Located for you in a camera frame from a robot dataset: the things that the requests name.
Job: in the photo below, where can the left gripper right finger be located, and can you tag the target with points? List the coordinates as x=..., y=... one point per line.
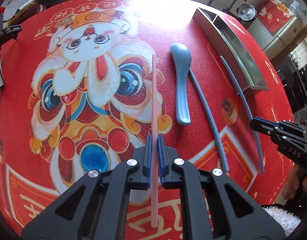
x=212, y=205

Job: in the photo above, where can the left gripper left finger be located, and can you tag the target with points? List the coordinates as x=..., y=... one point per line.
x=96, y=206

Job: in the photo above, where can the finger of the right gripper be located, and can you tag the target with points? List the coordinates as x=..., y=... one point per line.
x=278, y=136
x=266, y=127

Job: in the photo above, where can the blue chopstick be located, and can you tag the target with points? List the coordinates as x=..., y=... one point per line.
x=212, y=123
x=248, y=111

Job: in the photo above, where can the pink chopstick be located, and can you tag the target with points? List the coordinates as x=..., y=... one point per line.
x=154, y=152

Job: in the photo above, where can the blue plastic spoon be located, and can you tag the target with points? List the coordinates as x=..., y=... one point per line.
x=182, y=59

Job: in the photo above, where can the white kitchen cabinet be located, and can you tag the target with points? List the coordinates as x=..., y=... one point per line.
x=278, y=45

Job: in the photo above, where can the right hand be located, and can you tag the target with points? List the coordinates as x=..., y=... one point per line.
x=292, y=183

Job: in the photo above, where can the stainless steel utensil holder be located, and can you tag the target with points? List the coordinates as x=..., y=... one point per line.
x=223, y=35

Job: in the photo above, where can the red gift bag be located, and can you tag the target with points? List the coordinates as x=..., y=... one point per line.
x=274, y=15

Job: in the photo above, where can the red festive rabbit mat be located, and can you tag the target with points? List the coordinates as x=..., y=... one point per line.
x=77, y=95

